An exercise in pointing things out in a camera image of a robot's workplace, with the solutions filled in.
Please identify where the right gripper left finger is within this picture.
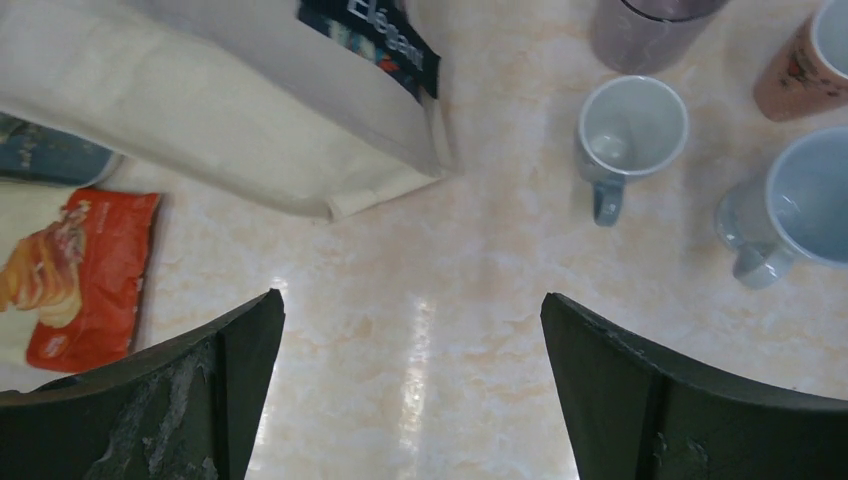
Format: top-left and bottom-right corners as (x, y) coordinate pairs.
(1, 289), (285, 479)

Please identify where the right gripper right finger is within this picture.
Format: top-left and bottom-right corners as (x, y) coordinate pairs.
(540, 293), (847, 479)

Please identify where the clear grey tumbler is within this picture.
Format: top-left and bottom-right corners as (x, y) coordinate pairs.
(715, 126), (847, 290)

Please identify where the beige canvas tote bag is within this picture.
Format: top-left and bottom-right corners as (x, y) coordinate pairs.
(1, 1), (456, 221)

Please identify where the lilac mug black handle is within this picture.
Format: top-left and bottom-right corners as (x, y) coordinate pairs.
(589, 0), (726, 75)

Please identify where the salmon pink mug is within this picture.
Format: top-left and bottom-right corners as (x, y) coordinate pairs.
(753, 1), (847, 122)

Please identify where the cassava chips bag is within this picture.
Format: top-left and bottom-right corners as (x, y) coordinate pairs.
(1, 183), (161, 392)

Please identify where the floral blue serving tray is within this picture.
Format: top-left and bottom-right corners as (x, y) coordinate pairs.
(1, 113), (123, 188)

